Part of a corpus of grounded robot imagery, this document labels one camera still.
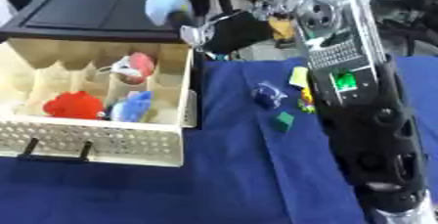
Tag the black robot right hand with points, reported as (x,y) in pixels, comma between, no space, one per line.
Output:
(236,32)

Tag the light blue round object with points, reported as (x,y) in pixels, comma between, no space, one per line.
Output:
(162,1)

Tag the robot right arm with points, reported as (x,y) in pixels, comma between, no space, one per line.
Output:
(370,130)

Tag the pale compartment drawer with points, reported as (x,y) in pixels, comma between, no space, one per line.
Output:
(102,143)

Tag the yellow background object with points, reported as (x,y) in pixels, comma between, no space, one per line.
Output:
(282,27)

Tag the dark blue wrapped object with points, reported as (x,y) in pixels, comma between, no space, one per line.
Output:
(268,96)

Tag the yellow-green block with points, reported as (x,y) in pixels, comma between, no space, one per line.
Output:
(299,77)

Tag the multicoloured small toy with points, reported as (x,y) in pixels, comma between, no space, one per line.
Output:
(307,102)

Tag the green block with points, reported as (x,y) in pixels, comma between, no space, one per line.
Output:
(284,122)

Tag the red and white toy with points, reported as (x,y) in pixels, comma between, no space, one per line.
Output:
(139,66)

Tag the blue soft toy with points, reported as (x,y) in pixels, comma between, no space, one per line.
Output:
(134,105)

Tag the black cabinet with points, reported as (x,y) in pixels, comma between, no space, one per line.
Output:
(85,9)

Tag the red soft toy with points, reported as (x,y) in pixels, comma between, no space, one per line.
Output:
(74,105)

